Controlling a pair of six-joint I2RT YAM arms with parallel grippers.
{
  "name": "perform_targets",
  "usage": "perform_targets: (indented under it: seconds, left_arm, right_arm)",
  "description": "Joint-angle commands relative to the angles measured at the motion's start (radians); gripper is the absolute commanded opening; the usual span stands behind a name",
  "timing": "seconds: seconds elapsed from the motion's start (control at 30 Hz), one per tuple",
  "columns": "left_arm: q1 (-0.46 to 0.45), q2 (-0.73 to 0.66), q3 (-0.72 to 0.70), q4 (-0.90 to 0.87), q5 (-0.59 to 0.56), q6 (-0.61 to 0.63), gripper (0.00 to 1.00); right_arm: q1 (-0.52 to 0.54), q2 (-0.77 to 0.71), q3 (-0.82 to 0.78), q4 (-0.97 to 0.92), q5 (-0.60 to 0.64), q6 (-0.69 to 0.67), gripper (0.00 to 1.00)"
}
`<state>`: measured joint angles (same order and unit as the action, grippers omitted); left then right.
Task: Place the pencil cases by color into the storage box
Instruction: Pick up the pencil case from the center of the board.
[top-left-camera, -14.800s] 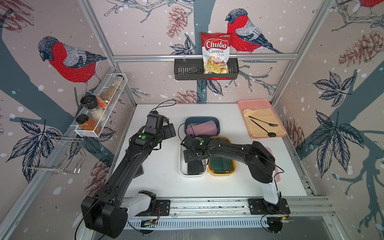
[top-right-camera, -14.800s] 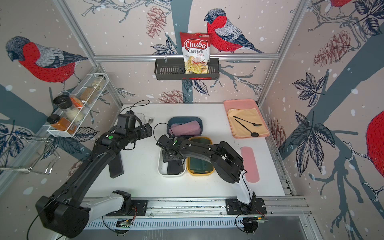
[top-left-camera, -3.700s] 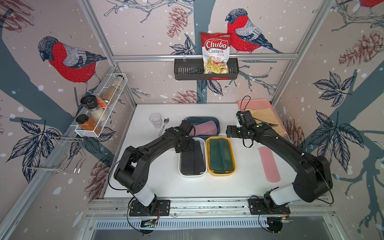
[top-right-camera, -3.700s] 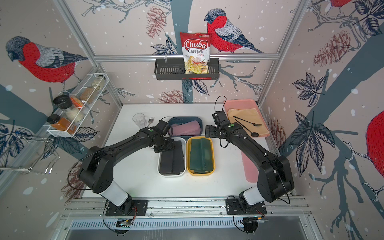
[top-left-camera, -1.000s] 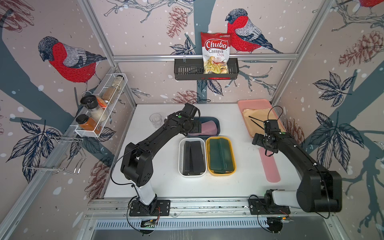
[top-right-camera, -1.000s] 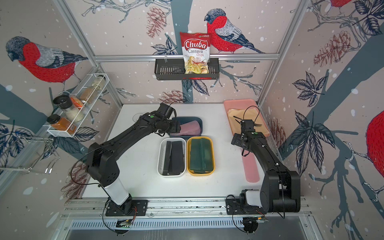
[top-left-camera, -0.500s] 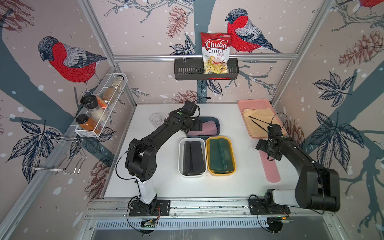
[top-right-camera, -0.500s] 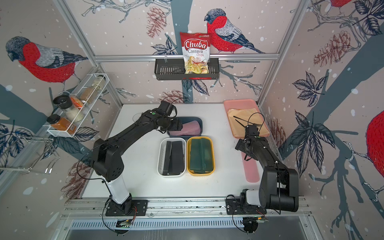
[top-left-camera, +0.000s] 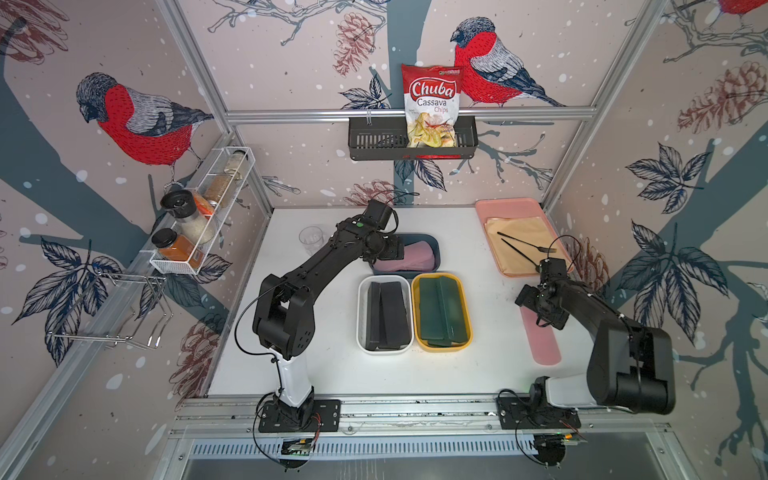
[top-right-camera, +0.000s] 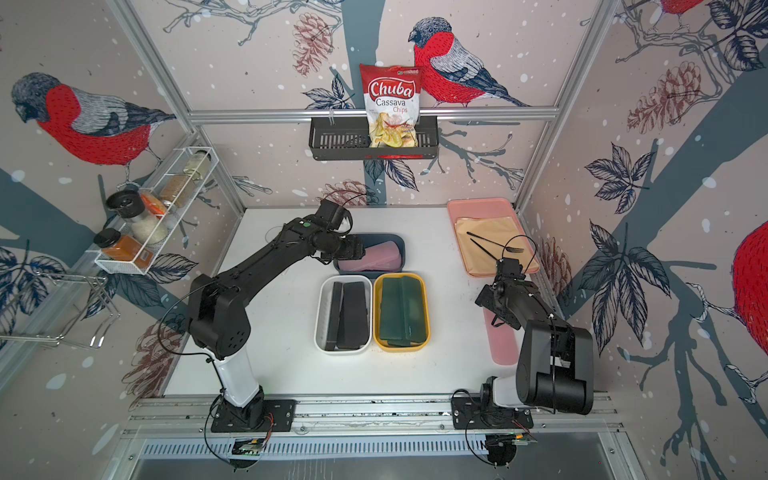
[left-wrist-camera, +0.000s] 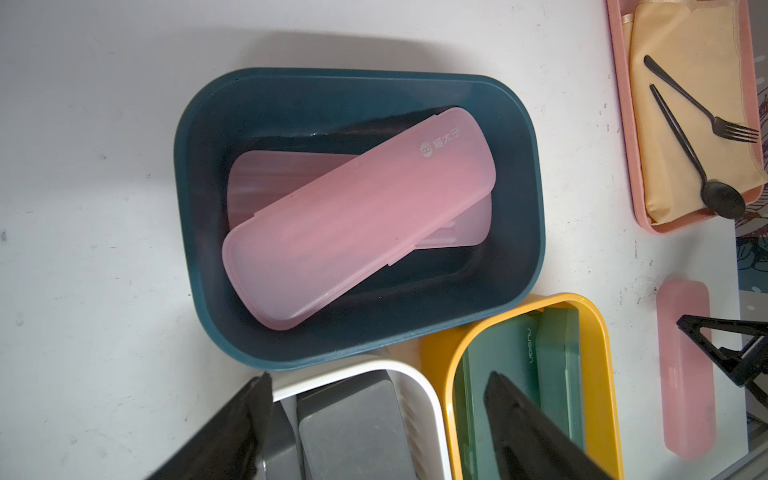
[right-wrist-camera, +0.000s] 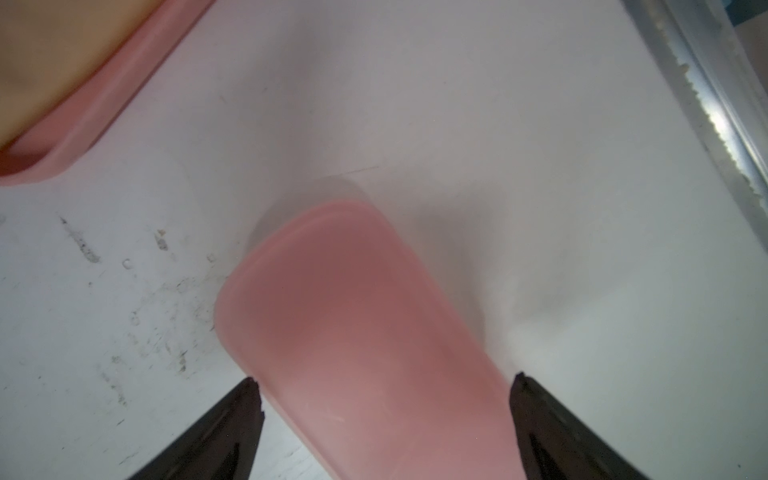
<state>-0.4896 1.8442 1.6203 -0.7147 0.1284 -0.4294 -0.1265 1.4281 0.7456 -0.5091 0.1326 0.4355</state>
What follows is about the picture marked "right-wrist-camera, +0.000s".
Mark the pink pencil case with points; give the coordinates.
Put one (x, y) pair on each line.
(356, 347)

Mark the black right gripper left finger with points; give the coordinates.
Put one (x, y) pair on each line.
(222, 444)

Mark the aluminium front rail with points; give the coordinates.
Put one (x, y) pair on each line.
(696, 48)

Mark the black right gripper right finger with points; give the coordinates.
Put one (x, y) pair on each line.
(555, 444)

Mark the pink tray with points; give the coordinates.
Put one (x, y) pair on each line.
(68, 131)

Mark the tan cloth mat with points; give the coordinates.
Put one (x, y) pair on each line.
(48, 48)

